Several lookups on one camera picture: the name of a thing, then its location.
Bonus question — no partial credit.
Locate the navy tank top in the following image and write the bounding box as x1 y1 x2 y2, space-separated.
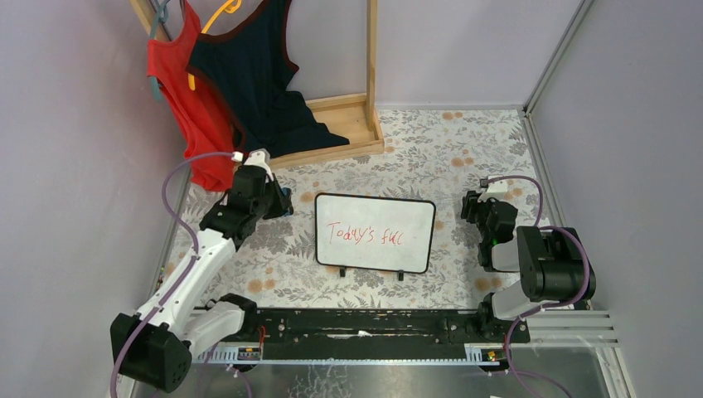
187 1 350 158

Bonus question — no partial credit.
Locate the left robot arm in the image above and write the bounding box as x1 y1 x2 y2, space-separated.
109 165 293 397

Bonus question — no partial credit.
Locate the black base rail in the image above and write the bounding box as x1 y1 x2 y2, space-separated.
223 308 531 362

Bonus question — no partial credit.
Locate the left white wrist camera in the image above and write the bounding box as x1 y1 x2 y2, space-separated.
231 148 274 181

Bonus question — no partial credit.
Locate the teal hanger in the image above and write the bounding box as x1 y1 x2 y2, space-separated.
148 0 172 102

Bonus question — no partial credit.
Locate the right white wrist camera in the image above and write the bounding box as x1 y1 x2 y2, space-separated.
478 176 509 202

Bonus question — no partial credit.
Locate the wooden clothes rack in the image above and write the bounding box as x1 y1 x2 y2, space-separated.
129 0 385 177

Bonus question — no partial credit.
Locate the floral table mat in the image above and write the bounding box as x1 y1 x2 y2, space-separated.
198 110 550 308

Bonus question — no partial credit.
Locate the red tank top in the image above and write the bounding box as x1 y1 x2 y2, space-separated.
147 2 244 159

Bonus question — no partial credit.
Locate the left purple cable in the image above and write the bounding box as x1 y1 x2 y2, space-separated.
109 151 243 398

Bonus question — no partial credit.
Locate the yellow hanger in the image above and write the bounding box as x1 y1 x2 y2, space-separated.
187 0 243 92

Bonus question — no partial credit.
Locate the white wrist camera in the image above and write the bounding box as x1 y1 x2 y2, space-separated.
478 176 509 202
231 148 274 181

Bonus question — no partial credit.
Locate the black framed whiteboard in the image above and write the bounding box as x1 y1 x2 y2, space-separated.
314 193 437 279

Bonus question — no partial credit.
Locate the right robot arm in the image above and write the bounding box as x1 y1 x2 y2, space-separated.
461 191 596 321

